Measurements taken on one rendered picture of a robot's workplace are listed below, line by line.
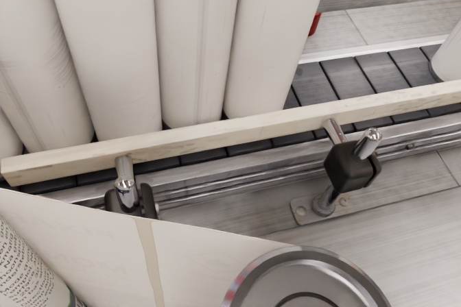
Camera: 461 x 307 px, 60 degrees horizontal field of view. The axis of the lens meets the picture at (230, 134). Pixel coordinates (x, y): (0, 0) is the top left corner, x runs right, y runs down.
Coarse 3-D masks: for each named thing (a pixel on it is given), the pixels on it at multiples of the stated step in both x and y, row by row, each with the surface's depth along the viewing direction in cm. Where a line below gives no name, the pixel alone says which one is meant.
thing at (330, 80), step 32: (320, 64) 39; (352, 64) 39; (384, 64) 39; (416, 64) 40; (288, 96) 36; (320, 96) 36; (352, 96) 37; (352, 128) 35; (160, 160) 31; (192, 160) 31; (32, 192) 28
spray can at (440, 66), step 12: (456, 24) 37; (456, 36) 36; (444, 48) 37; (456, 48) 36; (432, 60) 39; (444, 60) 37; (456, 60) 36; (432, 72) 39; (444, 72) 38; (456, 72) 37
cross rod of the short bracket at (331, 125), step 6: (330, 120) 31; (336, 120) 31; (324, 126) 31; (330, 126) 31; (336, 126) 31; (330, 132) 31; (336, 132) 30; (342, 132) 30; (330, 138) 31; (336, 138) 30; (342, 138) 30
